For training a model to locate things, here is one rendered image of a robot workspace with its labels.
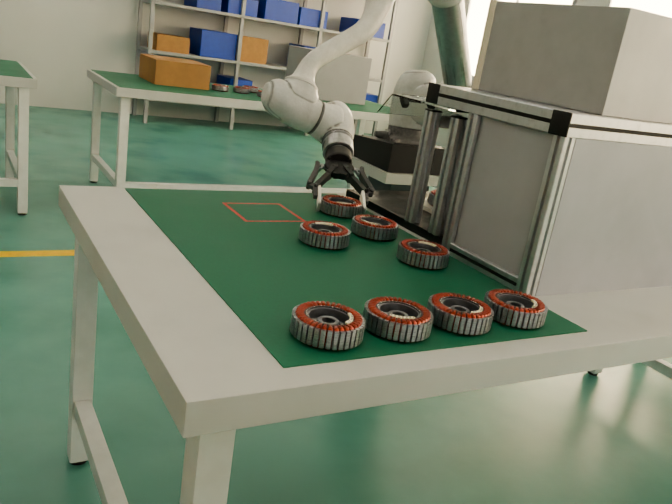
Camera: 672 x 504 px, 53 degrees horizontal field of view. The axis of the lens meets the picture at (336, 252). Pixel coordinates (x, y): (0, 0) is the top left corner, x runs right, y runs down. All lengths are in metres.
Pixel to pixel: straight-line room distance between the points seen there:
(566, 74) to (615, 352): 0.58
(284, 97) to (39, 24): 6.32
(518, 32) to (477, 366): 0.83
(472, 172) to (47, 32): 6.90
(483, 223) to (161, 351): 0.81
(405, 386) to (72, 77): 7.39
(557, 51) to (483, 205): 0.35
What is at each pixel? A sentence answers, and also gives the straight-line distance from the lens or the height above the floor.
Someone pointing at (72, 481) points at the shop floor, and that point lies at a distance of 1.95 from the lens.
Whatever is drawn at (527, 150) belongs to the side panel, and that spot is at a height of 1.03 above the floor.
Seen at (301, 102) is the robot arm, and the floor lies 1.00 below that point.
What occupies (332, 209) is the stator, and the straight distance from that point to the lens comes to 1.70.
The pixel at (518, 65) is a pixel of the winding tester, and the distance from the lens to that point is 1.60.
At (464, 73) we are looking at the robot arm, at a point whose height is 1.14.
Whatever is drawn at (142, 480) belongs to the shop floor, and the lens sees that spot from 1.94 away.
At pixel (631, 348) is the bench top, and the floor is 0.73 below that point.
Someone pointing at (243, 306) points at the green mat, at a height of 0.75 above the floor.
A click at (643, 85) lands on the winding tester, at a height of 1.18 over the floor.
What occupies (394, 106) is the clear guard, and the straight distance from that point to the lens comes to 1.89.
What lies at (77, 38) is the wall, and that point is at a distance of 8.13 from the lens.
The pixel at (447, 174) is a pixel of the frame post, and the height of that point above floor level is 0.92.
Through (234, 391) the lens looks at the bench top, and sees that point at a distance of 0.85.
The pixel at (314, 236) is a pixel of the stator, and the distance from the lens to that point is 1.42.
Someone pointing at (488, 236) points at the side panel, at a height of 0.83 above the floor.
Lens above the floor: 1.18
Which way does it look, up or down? 17 degrees down
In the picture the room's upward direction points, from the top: 9 degrees clockwise
